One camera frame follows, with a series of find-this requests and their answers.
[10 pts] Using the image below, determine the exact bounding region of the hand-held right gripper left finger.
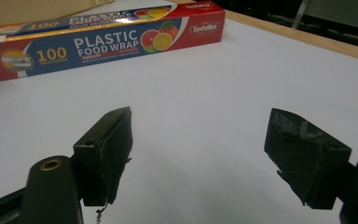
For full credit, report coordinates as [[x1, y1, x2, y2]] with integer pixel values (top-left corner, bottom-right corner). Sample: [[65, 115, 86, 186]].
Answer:
[[72, 105, 134, 207]]

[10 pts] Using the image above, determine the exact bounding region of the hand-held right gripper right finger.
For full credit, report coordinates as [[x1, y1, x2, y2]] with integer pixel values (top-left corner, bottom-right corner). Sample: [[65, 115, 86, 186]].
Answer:
[[263, 107, 352, 210]]

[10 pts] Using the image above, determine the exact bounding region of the red and blue wrap box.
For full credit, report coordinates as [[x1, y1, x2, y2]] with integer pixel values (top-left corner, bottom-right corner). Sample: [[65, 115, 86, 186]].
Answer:
[[0, 0, 227, 82]]

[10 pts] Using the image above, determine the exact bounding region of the metal stand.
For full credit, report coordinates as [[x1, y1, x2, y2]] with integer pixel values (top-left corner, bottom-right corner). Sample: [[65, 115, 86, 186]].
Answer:
[[291, 0, 311, 31]]

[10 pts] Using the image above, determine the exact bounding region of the cardboard box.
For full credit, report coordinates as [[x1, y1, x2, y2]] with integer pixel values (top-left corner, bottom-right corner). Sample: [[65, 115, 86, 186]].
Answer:
[[0, 0, 116, 29]]

